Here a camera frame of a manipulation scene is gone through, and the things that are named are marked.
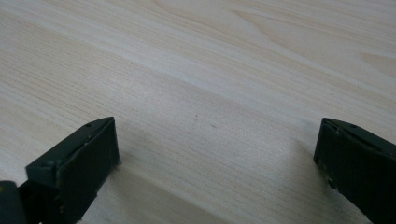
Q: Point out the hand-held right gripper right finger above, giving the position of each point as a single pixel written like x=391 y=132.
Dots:
x=361 y=168

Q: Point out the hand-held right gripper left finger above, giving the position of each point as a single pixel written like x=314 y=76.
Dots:
x=84 y=161

